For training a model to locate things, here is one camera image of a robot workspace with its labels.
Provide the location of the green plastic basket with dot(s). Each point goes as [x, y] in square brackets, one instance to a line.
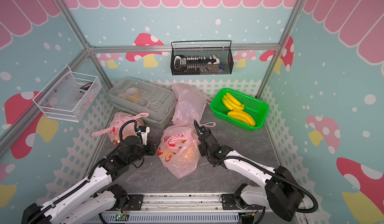
[255, 107]

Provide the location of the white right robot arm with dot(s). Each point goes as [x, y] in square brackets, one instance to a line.
[277, 189]

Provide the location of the clear lidded storage box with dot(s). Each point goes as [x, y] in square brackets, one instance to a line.
[135, 96]

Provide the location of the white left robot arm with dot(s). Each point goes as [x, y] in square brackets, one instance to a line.
[95, 193]

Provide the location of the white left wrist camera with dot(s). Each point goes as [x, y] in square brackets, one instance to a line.
[142, 133]

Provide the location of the pink plastic bag back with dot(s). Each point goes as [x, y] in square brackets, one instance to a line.
[190, 105]

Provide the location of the white wire mesh basket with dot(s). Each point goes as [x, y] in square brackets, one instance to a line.
[68, 96]

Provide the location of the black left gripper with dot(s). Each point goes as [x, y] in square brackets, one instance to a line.
[150, 146]

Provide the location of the black wire mesh basket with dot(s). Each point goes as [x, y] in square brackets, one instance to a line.
[206, 57]

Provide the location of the pink plastic bag front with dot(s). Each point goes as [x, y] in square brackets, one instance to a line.
[115, 125]

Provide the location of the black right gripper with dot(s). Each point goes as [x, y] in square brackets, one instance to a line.
[201, 150]

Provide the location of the metal base rail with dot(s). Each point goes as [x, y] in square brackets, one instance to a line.
[186, 208]

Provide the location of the yellow banana bunch in basket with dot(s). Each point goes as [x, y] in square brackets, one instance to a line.
[236, 110]

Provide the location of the pink plastic bag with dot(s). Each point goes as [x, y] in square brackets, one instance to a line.
[179, 151]
[190, 105]
[115, 125]

